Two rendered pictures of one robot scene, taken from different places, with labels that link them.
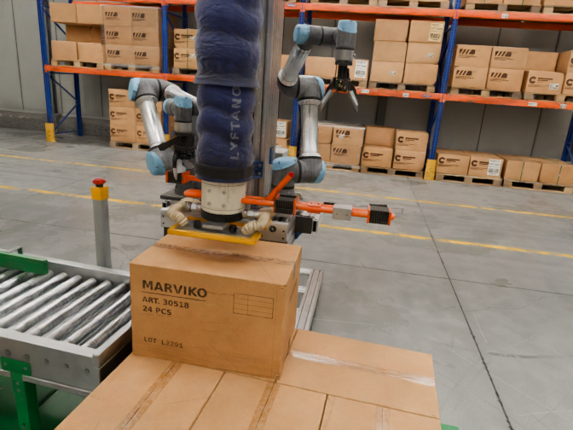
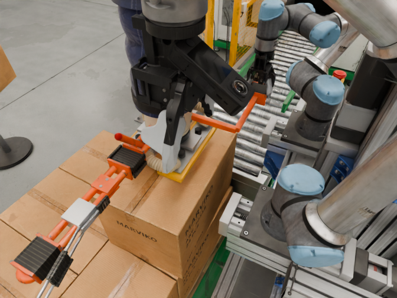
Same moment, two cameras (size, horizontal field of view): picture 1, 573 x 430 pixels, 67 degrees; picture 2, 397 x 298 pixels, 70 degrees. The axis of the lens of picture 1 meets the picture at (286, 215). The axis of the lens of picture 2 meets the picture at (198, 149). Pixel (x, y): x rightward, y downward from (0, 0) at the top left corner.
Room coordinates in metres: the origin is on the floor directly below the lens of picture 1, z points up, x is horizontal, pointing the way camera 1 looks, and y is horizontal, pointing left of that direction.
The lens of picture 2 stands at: (2.00, -0.51, 1.84)
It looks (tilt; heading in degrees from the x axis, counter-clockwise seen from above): 45 degrees down; 107
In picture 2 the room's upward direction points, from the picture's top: straight up
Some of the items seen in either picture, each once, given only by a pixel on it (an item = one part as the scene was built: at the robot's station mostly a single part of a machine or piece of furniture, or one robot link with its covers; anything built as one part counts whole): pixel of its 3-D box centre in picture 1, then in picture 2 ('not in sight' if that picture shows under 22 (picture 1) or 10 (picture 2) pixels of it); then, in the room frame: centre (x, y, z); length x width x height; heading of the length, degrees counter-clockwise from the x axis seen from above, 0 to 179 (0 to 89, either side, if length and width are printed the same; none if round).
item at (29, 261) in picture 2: (379, 215); (38, 257); (1.55, -0.34, 1.18); 0.08 x 0.07 x 0.05; 81
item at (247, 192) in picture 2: (147, 336); (207, 174); (1.72, 0.60, 0.48); 0.70 x 0.03 x 0.15; 167
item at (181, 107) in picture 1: (182, 108); (270, 19); (1.95, 0.49, 1.48); 0.09 x 0.08 x 0.11; 38
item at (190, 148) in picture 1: (184, 145); (261, 64); (1.94, 0.48, 1.32); 0.09 x 0.08 x 0.12; 81
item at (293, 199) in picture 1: (286, 204); (127, 161); (1.61, 0.00, 1.18); 0.10 x 0.08 x 0.06; 171
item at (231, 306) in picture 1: (221, 297); (173, 187); (1.64, 0.25, 0.74); 0.60 x 0.40 x 0.40; 81
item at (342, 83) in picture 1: (342, 77); (172, 62); (1.87, -0.19, 1.66); 0.09 x 0.08 x 0.12; 171
